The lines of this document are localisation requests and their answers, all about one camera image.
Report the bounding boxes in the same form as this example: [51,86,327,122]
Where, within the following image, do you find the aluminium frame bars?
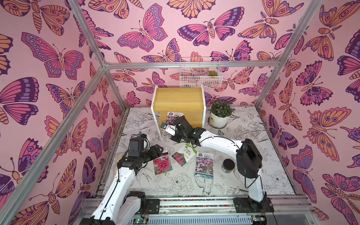
[1,1,322,225]

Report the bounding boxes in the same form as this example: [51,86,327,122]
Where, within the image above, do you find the wooden two-tier shelf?
[151,86,206,141]

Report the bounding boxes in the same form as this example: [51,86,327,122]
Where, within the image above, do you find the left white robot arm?
[80,144,164,225]

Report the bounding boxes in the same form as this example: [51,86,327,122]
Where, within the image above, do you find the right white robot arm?
[161,116,266,204]

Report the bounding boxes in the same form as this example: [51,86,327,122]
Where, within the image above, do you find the green white seed packet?
[172,143,197,167]

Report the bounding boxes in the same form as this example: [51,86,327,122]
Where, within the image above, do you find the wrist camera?
[160,122,176,136]
[127,134,150,158]

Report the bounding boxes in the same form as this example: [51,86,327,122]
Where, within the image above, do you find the potted green plant white pot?
[209,101,235,129]

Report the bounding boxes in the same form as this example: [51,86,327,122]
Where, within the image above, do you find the purple flower blue-edged seed packet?
[166,112,184,125]

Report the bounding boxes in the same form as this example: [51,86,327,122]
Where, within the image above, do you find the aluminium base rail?
[75,196,321,225]

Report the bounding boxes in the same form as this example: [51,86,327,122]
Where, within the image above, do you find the red rose seed packet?
[153,147,173,175]

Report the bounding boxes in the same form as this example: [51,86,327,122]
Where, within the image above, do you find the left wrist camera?
[127,134,150,158]

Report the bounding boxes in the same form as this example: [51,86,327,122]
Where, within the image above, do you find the small succulent in basket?
[208,70,218,77]

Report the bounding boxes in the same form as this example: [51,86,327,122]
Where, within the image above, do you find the small black round jar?
[222,159,235,173]

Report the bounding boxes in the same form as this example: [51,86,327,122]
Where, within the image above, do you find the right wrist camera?
[160,122,176,136]

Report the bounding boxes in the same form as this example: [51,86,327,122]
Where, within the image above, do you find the white wire basket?
[179,61,223,89]

